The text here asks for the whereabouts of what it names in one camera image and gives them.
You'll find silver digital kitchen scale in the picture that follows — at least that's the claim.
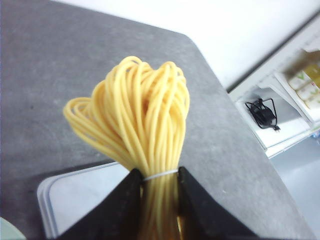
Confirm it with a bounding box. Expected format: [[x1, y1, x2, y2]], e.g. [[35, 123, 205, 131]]
[[37, 162, 129, 239]]

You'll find black cable bundle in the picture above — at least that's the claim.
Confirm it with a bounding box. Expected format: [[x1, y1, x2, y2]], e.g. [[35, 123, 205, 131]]
[[244, 98, 281, 132]]

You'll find yellow vermicelli noodle bundle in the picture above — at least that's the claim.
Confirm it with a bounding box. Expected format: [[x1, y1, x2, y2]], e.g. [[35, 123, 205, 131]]
[[63, 56, 190, 240]]

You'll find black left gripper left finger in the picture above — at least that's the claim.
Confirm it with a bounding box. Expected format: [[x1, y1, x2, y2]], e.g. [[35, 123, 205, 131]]
[[58, 168, 142, 240]]

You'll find white shelf unit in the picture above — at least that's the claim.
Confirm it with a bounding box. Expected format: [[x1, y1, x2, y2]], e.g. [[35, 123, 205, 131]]
[[229, 11, 320, 158]]

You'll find light green oval plate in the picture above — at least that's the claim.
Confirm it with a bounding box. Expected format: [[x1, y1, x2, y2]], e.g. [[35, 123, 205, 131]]
[[0, 217, 27, 240]]

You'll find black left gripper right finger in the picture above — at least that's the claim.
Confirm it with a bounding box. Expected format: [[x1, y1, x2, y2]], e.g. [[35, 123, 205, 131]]
[[177, 167, 258, 240]]

